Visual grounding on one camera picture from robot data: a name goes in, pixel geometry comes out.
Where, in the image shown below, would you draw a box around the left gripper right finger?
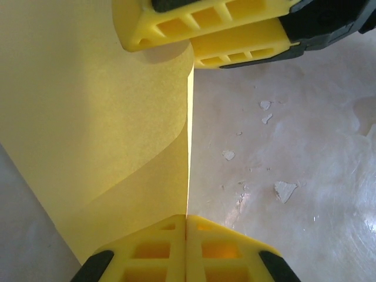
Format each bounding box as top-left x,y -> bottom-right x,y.
186,214 -> 303,282

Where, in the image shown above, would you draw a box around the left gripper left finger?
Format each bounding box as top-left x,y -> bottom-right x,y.
70,214 -> 187,282

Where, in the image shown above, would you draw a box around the yellow square paper sheet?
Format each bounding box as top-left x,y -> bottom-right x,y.
0,0 -> 196,267

